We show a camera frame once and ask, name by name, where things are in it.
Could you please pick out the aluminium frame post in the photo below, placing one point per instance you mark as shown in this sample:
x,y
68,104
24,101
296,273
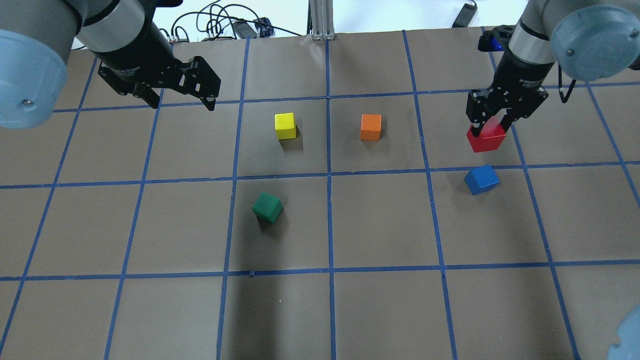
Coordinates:
x,y
321,18

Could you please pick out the green wooden block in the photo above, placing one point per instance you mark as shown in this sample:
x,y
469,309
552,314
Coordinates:
x,y
267,207

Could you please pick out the blue wooden block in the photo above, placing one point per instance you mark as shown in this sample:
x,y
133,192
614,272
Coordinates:
x,y
482,179

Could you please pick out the red wooden block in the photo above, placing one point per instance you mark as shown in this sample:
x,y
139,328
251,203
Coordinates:
x,y
489,138

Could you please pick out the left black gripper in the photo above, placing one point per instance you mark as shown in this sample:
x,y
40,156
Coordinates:
x,y
134,51

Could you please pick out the black power adapter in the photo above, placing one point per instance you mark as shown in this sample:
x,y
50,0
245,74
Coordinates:
x,y
465,15

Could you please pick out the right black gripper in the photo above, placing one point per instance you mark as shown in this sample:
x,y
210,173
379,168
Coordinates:
x,y
515,73

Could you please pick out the orange wooden block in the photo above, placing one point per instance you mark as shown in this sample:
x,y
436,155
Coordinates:
x,y
371,127

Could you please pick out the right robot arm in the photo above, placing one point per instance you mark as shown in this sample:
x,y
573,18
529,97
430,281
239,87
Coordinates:
x,y
587,39

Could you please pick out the yellow wooden block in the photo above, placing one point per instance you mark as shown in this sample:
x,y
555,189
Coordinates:
x,y
285,126

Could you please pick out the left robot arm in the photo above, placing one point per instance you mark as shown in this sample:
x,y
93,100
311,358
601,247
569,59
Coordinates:
x,y
36,40

